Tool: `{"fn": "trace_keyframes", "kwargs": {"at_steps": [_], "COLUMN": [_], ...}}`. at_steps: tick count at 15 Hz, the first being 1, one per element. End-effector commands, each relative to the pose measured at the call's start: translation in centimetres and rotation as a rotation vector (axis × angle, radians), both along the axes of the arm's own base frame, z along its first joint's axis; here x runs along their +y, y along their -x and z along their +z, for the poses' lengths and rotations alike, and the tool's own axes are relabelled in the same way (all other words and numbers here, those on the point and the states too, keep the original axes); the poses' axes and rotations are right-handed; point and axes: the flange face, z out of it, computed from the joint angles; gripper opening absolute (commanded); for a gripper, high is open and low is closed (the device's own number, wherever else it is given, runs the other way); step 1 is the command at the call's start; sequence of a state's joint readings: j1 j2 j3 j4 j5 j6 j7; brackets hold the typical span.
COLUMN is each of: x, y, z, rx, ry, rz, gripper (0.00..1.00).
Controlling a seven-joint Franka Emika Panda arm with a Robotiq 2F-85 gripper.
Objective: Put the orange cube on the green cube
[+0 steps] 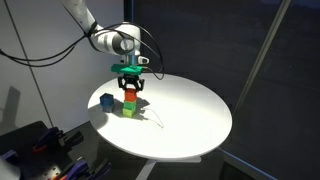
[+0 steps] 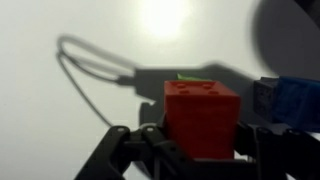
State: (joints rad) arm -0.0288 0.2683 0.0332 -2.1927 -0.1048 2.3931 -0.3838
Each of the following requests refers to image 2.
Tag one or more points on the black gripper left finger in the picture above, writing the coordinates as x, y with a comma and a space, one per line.
133, 153

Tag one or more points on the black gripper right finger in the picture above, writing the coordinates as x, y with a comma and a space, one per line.
286, 156

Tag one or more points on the orange cube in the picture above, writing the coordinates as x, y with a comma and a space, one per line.
201, 120

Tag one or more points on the blue cube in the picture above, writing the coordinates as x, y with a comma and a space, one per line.
298, 103

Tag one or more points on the grey cube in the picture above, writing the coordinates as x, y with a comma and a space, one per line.
265, 98

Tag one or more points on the green cube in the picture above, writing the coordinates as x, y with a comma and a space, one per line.
190, 77

